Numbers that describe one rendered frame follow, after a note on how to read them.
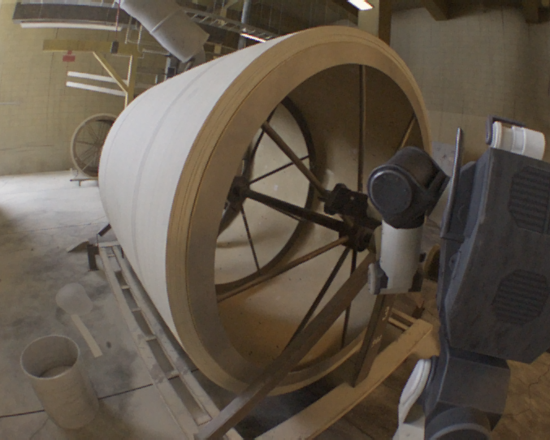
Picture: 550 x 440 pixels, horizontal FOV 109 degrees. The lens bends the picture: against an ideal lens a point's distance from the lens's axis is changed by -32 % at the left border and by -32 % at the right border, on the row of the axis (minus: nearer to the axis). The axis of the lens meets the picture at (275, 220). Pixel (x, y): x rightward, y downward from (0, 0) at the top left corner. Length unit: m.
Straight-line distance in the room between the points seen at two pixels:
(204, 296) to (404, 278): 0.52
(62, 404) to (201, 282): 0.95
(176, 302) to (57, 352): 0.97
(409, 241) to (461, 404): 0.32
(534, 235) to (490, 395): 0.26
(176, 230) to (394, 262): 0.50
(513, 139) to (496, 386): 0.44
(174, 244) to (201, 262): 0.10
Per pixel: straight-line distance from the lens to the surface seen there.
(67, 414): 1.52
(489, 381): 0.54
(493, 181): 0.40
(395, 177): 0.49
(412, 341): 1.97
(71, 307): 2.42
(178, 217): 0.71
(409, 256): 0.61
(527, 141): 0.62
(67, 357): 1.63
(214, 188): 0.72
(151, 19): 5.10
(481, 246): 0.40
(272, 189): 2.86
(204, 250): 0.76
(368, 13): 6.32
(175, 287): 0.78
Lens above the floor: 1.27
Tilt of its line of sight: 16 degrees down
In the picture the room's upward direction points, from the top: 6 degrees clockwise
